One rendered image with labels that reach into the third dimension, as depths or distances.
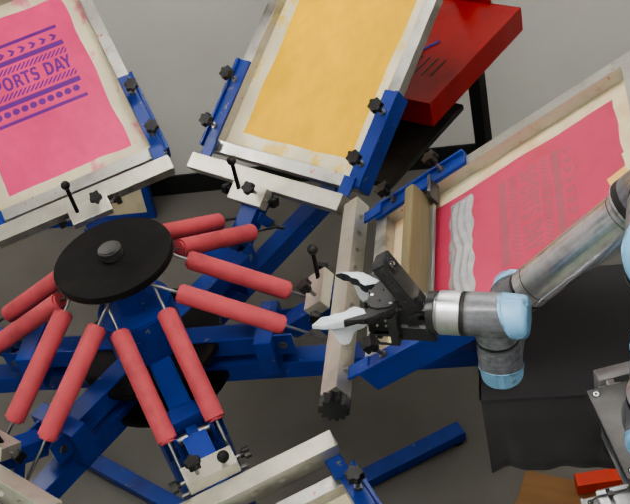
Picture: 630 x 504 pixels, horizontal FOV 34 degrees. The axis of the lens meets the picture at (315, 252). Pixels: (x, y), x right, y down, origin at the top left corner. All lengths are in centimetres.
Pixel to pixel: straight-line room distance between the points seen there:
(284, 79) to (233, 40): 135
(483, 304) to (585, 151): 80
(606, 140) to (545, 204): 19
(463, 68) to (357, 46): 42
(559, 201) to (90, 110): 166
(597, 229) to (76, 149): 203
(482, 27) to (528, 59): 95
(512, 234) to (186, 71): 257
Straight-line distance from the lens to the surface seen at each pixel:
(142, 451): 396
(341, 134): 302
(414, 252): 242
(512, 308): 168
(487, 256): 238
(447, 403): 378
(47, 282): 282
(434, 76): 337
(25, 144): 339
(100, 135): 336
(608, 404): 210
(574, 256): 173
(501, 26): 358
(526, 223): 236
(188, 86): 471
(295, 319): 264
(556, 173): 242
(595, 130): 244
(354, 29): 317
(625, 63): 250
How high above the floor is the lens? 288
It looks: 40 degrees down
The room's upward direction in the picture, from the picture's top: 15 degrees counter-clockwise
